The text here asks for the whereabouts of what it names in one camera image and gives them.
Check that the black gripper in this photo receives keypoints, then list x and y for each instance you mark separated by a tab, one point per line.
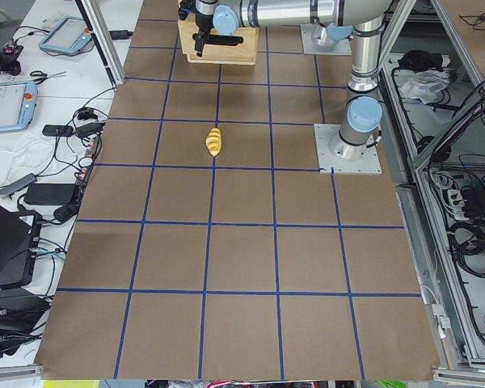
204	23

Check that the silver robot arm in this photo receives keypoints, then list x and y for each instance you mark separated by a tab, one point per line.
326	36
373	26

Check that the wooden drawer cabinet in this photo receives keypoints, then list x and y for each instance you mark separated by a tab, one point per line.
233	39

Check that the toy bread roll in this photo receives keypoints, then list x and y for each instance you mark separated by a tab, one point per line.
213	142

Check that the far blue teach pendant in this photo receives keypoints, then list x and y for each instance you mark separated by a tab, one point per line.
69	38

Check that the blue teach pendant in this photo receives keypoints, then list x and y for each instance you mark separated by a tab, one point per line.
69	38
17	105

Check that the near blue teach pendant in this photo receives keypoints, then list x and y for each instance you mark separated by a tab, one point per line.
17	105

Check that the black power adapter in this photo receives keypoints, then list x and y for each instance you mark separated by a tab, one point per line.
50	193

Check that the crumpled white cloth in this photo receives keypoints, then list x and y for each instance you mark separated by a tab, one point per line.
425	86

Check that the black laptop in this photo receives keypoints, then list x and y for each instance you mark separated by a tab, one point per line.
19	233

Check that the aluminium frame post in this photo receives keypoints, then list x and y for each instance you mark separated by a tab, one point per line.
97	27

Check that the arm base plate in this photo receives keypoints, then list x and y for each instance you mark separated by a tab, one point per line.
337	157
341	49

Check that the black handled scissors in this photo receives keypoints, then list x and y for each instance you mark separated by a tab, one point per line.
38	76

